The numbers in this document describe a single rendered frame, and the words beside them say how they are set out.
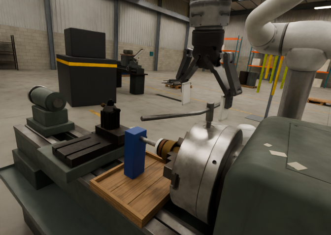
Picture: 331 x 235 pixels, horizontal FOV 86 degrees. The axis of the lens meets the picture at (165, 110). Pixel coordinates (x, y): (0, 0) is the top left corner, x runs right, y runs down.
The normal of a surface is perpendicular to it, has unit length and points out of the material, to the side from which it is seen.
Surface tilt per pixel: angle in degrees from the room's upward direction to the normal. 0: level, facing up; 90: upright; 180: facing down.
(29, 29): 90
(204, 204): 93
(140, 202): 0
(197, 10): 101
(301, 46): 117
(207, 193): 79
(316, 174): 0
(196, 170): 66
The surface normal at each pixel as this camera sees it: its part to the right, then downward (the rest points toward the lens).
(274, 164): 0.08, -0.95
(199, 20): -0.78, 0.29
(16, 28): 0.73, 0.25
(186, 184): -0.56, 0.04
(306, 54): -0.59, 0.53
